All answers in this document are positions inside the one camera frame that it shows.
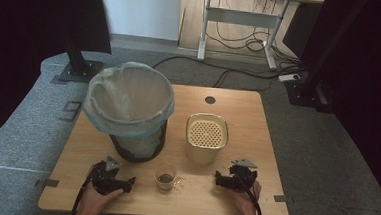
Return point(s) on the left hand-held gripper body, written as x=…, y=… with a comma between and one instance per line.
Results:
x=102, y=179

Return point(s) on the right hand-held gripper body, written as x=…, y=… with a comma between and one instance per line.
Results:
x=242, y=176

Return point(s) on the person's left hand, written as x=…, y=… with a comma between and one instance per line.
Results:
x=94, y=203

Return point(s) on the person's right hand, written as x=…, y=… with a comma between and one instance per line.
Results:
x=247, y=202

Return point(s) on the cream container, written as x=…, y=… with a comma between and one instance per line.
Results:
x=204, y=153

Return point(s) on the black mesh trash bin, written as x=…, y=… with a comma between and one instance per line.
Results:
x=139, y=147

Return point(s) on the wet tea leaves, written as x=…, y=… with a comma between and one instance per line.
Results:
x=165, y=178

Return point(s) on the small clear glass cup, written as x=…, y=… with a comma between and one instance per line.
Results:
x=165, y=186

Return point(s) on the cream perforated strainer insert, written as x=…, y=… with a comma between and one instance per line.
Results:
x=207, y=133

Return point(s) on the grey floor tape strip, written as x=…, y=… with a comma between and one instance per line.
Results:
x=47, y=183
x=283, y=198

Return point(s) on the grey floor tape square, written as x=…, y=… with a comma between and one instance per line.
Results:
x=71, y=111

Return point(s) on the grey round table grommet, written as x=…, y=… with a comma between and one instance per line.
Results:
x=210, y=100

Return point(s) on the bin with blue liner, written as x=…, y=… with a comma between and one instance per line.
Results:
x=129, y=97

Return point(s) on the black metal stand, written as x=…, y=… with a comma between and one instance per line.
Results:
x=308, y=91
x=79, y=67

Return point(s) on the white power strip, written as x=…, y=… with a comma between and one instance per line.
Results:
x=289, y=77

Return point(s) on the black curtain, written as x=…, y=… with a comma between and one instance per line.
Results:
x=370, y=81
x=33, y=17

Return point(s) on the white desk frame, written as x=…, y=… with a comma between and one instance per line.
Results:
x=240, y=17

